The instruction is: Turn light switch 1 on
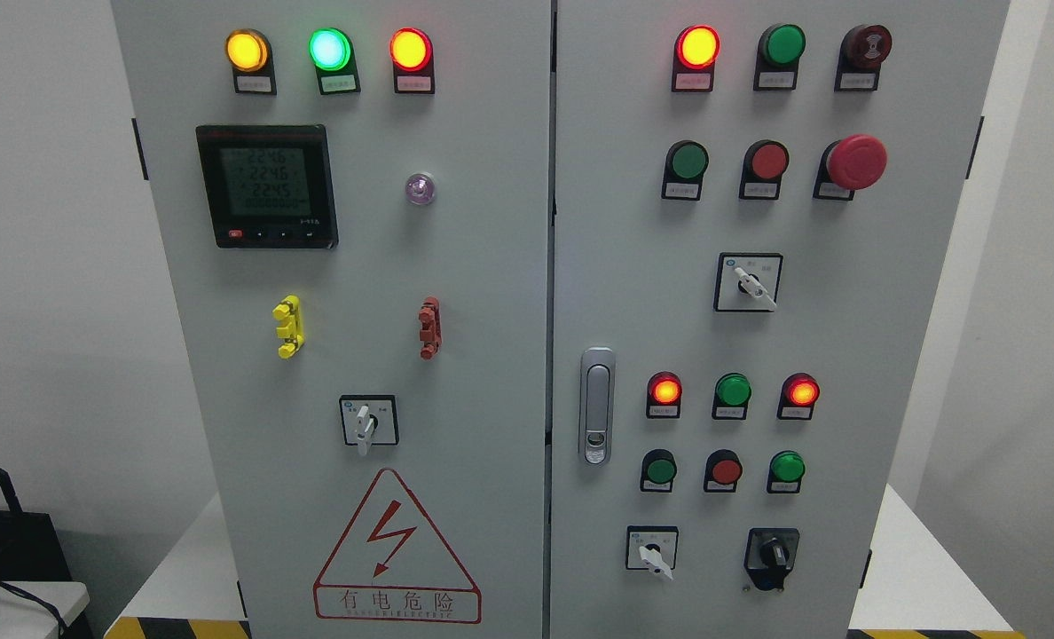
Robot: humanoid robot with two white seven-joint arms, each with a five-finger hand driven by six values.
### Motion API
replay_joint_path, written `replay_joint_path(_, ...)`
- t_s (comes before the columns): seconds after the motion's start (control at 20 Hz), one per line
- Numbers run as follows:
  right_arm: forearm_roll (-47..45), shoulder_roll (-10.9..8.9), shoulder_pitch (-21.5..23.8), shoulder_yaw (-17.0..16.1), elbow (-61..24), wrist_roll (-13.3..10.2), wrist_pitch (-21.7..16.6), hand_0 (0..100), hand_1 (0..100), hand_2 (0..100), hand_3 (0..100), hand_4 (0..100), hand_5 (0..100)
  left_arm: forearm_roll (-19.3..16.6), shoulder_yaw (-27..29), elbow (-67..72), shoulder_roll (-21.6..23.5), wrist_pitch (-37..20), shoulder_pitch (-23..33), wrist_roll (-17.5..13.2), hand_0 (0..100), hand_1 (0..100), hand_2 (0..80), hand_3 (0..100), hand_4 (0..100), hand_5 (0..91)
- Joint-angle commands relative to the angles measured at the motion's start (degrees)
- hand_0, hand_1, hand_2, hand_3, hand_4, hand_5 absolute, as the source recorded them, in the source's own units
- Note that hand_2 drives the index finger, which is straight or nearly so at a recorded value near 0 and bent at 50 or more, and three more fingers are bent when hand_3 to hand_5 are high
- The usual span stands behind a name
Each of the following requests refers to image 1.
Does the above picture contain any green push button bottom left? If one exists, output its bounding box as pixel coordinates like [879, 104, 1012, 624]
[640, 448, 678, 493]

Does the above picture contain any clear white indicator lamp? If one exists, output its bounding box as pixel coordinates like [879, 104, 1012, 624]
[405, 171, 437, 206]

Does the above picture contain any white platform with hazard stripe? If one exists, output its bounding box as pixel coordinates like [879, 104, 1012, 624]
[106, 488, 1021, 638]

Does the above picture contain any white box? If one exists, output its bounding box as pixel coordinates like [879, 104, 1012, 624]
[0, 581, 90, 638]

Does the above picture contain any dark red buzzer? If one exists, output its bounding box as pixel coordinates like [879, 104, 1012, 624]
[834, 24, 893, 92]

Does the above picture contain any white rotary selector switch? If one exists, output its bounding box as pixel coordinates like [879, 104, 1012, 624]
[339, 395, 401, 457]
[713, 252, 783, 312]
[625, 525, 680, 581]

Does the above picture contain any red indicator light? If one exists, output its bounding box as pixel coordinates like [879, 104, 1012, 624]
[672, 24, 720, 92]
[389, 26, 436, 94]

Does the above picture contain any red indicator light top left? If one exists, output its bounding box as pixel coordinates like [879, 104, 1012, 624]
[389, 26, 436, 94]

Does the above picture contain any black rotary key switch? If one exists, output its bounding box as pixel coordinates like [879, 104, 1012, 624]
[743, 527, 800, 590]

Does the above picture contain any yellow indicator light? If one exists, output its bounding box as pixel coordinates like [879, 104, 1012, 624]
[225, 28, 277, 96]

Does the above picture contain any red push button second row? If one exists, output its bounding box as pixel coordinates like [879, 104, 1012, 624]
[739, 140, 791, 200]

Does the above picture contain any green indicator light top left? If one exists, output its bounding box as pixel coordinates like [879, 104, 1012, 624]
[309, 28, 362, 96]

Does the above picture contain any green push button bottom right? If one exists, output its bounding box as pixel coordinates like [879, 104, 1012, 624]
[767, 450, 806, 493]

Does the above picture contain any red electrical hazard warning sticker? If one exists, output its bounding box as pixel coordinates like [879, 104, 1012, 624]
[313, 468, 482, 624]

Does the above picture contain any red lit indicator lower right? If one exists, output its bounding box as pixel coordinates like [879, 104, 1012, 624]
[777, 373, 820, 421]

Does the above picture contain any red emergency stop mushroom button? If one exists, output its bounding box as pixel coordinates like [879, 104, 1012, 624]
[814, 134, 889, 201]

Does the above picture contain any grey right cabinet door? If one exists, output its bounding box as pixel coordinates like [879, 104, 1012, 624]
[550, 1, 1009, 638]

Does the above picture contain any red lit indicator lower left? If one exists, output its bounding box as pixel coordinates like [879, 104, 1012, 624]
[646, 371, 684, 418]

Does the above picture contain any yellow terminal connector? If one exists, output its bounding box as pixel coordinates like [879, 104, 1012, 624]
[272, 295, 304, 359]

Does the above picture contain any black digital power meter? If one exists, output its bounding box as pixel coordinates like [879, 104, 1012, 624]
[195, 124, 339, 249]

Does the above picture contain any green push button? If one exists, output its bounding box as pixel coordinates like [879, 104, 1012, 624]
[640, 448, 678, 493]
[767, 450, 806, 493]
[753, 23, 806, 91]

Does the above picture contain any grey cabinet door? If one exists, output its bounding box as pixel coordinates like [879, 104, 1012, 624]
[550, 1, 1009, 638]
[113, 1, 551, 638]

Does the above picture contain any white rotary selector switch bottom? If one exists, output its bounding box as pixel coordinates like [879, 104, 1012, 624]
[625, 525, 680, 581]

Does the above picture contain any green push button top right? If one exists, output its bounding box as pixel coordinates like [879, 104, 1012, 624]
[753, 23, 806, 91]

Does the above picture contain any grey left cabinet door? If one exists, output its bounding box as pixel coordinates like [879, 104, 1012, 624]
[113, 1, 551, 638]

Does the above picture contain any red terminal connector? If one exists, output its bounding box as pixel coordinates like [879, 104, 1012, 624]
[417, 296, 442, 360]

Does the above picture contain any red push button bottom middle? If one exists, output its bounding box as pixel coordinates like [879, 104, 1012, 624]
[703, 449, 743, 493]

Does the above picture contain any green push button second row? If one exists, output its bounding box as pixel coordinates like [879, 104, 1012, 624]
[661, 140, 709, 201]

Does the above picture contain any black cable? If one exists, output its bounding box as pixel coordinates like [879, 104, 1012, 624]
[0, 568, 71, 638]

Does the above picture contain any red indicator light top right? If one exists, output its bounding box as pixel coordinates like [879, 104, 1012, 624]
[672, 24, 720, 92]

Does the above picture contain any silver door lock handle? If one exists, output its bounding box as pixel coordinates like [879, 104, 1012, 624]
[578, 347, 616, 465]

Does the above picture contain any black router with antenna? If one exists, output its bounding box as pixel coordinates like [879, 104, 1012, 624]
[0, 468, 73, 581]

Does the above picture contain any red lit indicator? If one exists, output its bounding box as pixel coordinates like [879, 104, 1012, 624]
[777, 373, 820, 421]
[646, 371, 684, 418]

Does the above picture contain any green indicator lower middle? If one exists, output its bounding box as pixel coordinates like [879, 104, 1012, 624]
[711, 373, 752, 421]

